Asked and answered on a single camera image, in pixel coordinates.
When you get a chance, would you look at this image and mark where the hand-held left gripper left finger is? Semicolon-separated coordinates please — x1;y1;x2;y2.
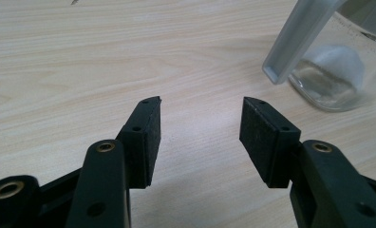
115;95;162;190

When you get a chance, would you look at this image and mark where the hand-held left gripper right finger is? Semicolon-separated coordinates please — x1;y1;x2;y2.
238;96;302;189

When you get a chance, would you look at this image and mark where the clear container with grey lid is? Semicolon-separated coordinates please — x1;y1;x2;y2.
261;0;376;113

